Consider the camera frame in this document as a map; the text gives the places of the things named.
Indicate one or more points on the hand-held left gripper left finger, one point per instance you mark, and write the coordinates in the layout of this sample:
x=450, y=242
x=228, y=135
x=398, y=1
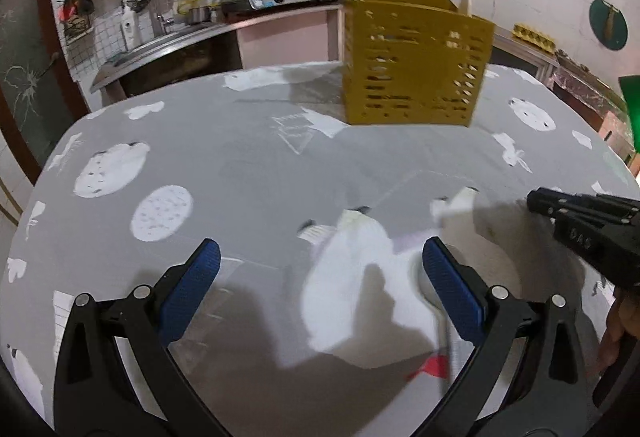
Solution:
x=192, y=287

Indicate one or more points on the bright green flat object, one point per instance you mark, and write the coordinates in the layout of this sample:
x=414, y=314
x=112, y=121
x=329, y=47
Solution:
x=632, y=117

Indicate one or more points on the white soap bottle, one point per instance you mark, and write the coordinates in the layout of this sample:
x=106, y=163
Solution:
x=130, y=29

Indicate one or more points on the marble side counter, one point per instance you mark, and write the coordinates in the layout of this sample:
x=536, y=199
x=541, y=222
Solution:
x=590, y=92

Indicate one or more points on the yellow slotted utensil holder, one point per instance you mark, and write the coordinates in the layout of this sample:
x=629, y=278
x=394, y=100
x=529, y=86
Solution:
x=410, y=67

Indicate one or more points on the round green wall plaque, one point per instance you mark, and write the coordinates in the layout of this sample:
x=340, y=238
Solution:
x=607, y=24

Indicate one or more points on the steel kitchen faucet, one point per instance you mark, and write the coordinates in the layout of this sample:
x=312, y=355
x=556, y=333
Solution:
x=162, y=17

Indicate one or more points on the small steel saucepan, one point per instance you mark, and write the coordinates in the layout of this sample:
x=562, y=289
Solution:
x=198, y=14

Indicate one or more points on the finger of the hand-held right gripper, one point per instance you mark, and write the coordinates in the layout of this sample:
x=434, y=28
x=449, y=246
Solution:
x=585, y=242
x=615, y=207

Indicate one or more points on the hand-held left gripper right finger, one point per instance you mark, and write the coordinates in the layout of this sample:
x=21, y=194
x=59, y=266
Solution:
x=452, y=292

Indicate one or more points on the grey printed tablecloth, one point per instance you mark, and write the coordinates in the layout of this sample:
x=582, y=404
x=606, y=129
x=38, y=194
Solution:
x=225, y=157

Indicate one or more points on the steel kitchen sink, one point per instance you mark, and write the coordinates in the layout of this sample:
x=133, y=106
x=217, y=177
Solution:
x=165, y=57

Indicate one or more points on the person's right hand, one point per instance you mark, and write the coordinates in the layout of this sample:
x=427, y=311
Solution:
x=617, y=324

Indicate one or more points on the cracked dark glass door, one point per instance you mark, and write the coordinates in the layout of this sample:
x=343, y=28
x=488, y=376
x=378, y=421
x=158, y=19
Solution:
x=27, y=82

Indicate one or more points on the kitchen counter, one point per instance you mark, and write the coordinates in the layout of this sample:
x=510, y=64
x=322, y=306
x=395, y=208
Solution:
x=290, y=34

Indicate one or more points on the egg carton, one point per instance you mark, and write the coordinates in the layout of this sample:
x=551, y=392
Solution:
x=534, y=36

